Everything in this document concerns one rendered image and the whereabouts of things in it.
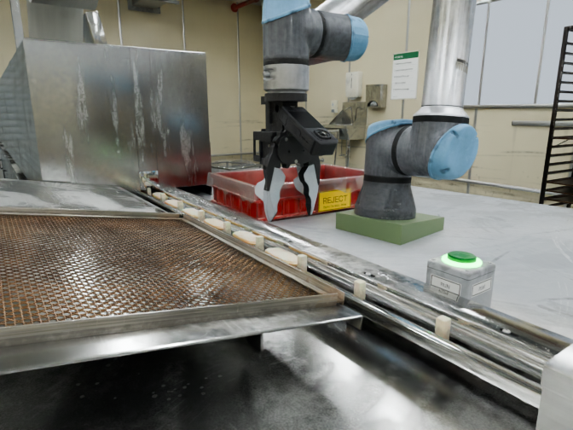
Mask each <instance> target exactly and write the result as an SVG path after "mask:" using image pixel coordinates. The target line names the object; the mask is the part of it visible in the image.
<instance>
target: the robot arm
mask: <svg viewBox="0 0 573 430"><path fill-rule="evenodd" d="M388 1H389V0H326V2H324V3H322V4H321V5H319V6H318V7H317V8H315V9H310V7H311V4H310V0H263V20H262V24H263V89H264V90H265V91H267V92H268V93H266V94H264V96H261V105H265V124H266V129H261V131H254V132H253V161H257V162H260V164H262V165H263V174H264V180H263V181H261V182H259V183H257V185H256V187H255V194H256V196H258V197H259V198H260V199H261V200H262V201H263V204H264V211H265V215H266V218H267V219H268V221H269V222H272V220H273V219H274V217H275V215H276V213H277V212H278V211H277V204H278V202H279V200H280V191H281V187H282V186H283V184H284V182H285V180H286V176H285V174H284V173H283V171H282V170H281V169H279V168H281V165H282V167H283V168H286V169H288V168H289V166H290V165H292V164H296V166H297V172H298V176H297V177H296V178H295V179H294V180H293V182H294V186H295V188H296V189H297V190H298V191H299V192H300V193H302V194H303V195H304V196H305V199H306V203H305V205H306V209H307V213H308V215H311V214H312V212H313V210H314V206H315V201H316V197H317V193H318V185H319V184H320V172H321V163H320V159H319V156H323V155H333V153H334V150H335V148H336V146H337V144H338V140H337V139H336V138H335V137H334V136H333V135H332V134H331V133H330V132H329V131H328V130H327V129H326V128H325V127H324V126H323V125H321V124H320V123H319V122H318V121H317V120H316V119H315V118H314V117H313V116H312V115H311V114H310V113H309V112H308V111H307V110H306V109H304V108H303V107H298V102H307V94H306V93H305V91H308V90H309V81H310V67H309V66H310V65H315V64H320V63H323V62H328V61H341V62H346V61H356V60H358V59H360V58H361V57H362V55H363V54H364V53H365V51H366V49H367V46H368V38H369V36H368V27H367V25H366V23H365V22H364V19H365V18H367V17H368V16H369V15H370V14H371V13H373V12H374V11H375V10H377V9H378V8H380V7H381V6H382V5H383V4H385V3H386V2H388ZM476 5H477V0H433V4H432V12H431V26H430V34H429V42H428V50H427V57H426V65H425V80H424V88H423V96H422V103H421V108H420V110H419V111H418V112H416V113H415V114H414V115H413V119H389V120H382V121H378V122H375V123H372V124H371V125H370V126H369V127H368V132H367V138H366V140H365V143H366V152H365V165H364V178H363V185H362V188H361V191H360V193H359V195H358V197H357V200H356V204H355V211H354V213H355V214H356V215H359V216H362V217H365V218H376V219H385V220H409V219H413V218H415V215H416V207H415V203H414V197H413V193H412V189H411V180H412V176H413V177H427V178H433V179H436V180H442V179H448V180H452V179H456V178H459V177H461V176H463V175H464V174H465V173H466V172H467V170H469V169H470V168H471V166H472V164H473V162H474V160H475V159H476V156H477V153H478V137H477V132H476V130H475V129H474V128H473V127H472V126H470V125H469V119H470V117H469V116H468V115H467V113H466V112H465V111H464V109H463V106H464V99H465V92H466V79H467V73H468V66H469V59H470V52H471V45H472V32H473V25H474V18H475V11H476ZM256 140H259V155H256Z"/></svg>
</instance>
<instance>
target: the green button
mask: <svg viewBox="0 0 573 430"><path fill-rule="evenodd" d="M447 259H449V260H451V261H454V262H457V263H462V264H472V263H475V262H477V257H476V256H475V255H474V254H472V253H469V252H463V251H452V252H449V253H448V257H447Z"/></svg>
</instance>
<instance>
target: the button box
mask: <svg viewBox="0 0 573 430"><path fill-rule="evenodd" d="M442 256H443V255H442ZM442 256H439V257H436V258H434V259H429V260H428V261H427V270H426V280H425V283H427V284H430V285H432V286H434V287H437V288H441V289H443V290H445V291H448V292H450V293H454V294H456V295H459V296H461V297H463V298H466V299H469V300H472V301H474V302H477V303H479V304H481V305H485V306H488V307H490V306H491V300H492V293H493V286H494V279H495V264H494V263H492V262H489V261H486V260H482V259H480V260H481V261H482V265H480V266H478V267H475V268H462V267H457V266H453V265H450V264H446V263H444V262H443V261H442Z"/></svg>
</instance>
